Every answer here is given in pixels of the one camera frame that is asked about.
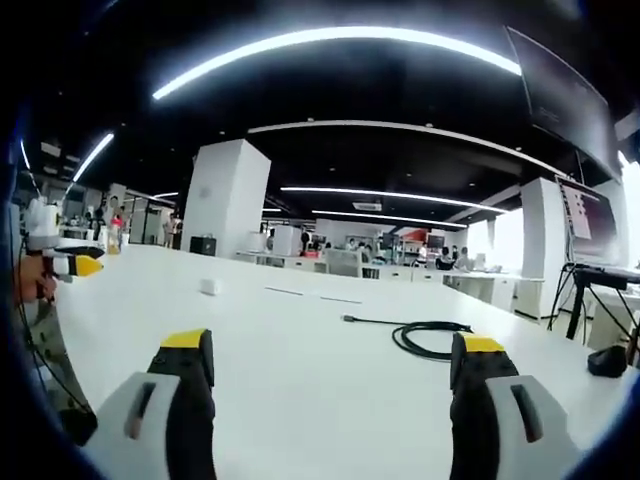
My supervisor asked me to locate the large dark hanging monitor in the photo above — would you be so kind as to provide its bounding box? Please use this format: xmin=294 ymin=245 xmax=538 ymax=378
xmin=504 ymin=24 xmax=624 ymax=177

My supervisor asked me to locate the black Type-C cable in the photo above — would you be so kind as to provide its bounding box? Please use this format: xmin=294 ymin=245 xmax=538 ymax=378
xmin=341 ymin=314 xmax=474 ymax=362

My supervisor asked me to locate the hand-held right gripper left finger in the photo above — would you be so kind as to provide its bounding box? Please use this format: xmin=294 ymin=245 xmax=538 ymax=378
xmin=81 ymin=328 xmax=217 ymax=480

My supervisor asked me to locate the black tripod stand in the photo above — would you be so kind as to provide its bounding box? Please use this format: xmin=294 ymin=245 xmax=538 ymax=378
xmin=546 ymin=261 xmax=640 ymax=347

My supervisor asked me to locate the white desk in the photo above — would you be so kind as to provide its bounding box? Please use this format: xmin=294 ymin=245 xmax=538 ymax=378
xmin=29 ymin=243 xmax=640 ymax=480

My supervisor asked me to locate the black box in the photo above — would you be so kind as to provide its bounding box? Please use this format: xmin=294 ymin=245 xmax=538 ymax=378
xmin=189 ymin=235 xmax=218 ymax=258

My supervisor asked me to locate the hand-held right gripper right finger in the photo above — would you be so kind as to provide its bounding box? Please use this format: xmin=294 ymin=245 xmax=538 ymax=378
xmin=448 ymin=331 xmax=584 ymax=480

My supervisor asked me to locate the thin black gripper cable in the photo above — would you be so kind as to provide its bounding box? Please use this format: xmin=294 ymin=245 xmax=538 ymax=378
xmin=18 ymin=294 xmax=99 ymax=447

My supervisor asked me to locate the long thin ceiling light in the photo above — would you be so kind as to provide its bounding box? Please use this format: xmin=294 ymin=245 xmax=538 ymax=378
xmin=279 ymin=185 xmax=509 ymax=215

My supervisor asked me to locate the lit computer monitor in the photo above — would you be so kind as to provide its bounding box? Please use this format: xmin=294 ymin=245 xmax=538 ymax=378
xmin=556 ymin=175 xmax=627 ymax=266

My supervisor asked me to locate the long curved ceiling light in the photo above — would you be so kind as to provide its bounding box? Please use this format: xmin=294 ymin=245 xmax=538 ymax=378
xmin=151 ymin=25 xmax=524 ymax=101

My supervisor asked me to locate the short ceiling light strip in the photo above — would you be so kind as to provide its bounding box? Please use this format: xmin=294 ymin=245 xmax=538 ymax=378
xmin=71 ymin=131 xmax=116 ymax=184

